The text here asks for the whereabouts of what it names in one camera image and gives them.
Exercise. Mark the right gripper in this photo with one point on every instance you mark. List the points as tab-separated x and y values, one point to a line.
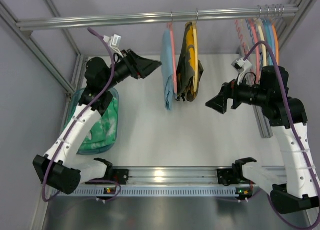
232	95

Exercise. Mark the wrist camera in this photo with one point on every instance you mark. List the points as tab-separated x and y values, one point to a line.
241	65
114	43

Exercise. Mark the teal empty hanger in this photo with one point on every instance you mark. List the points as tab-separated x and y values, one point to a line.
267	32

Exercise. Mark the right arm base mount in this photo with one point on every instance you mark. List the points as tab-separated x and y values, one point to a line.
227	176

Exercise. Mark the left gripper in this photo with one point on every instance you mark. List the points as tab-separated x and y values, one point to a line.
133	65

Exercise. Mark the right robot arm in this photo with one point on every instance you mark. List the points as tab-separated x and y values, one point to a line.
288	120

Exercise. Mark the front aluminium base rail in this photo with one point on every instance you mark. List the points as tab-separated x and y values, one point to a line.
173	176

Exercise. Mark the orange empty hanger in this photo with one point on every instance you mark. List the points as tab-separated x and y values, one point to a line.
276	43

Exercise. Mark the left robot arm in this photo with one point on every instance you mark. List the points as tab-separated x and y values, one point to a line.
56	167

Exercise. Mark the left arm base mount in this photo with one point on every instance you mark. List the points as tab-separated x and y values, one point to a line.
120	175

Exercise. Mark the metal hanging rail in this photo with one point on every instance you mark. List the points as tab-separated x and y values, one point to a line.
268	11

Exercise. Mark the coloured spiral hanger rack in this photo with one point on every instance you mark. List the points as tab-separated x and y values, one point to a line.
244	34

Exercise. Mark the slotted cable duct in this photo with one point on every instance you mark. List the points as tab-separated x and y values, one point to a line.
129	191

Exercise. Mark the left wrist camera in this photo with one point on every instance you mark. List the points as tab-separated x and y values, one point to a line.
114	43

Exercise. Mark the aluminium frame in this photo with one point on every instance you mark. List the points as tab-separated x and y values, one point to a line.
36	70
286	27

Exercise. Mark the pink clothes hanger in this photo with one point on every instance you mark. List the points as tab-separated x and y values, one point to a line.
174	65

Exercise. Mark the light blue trousers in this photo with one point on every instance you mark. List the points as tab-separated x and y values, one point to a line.
167	70

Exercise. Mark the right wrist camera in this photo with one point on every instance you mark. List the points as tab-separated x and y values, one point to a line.
241	65

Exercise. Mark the aluminium frame right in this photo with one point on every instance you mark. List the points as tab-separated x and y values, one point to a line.
286	27

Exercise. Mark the teal plastic basket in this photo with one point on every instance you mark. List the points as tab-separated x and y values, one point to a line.
113	137

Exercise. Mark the camouflage yellow trousers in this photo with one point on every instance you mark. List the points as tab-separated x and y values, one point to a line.
186	67

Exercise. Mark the green tie-dye garment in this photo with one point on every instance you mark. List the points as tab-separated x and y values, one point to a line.
105	130

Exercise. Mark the aluminium frame left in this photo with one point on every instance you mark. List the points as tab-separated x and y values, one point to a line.
36	70

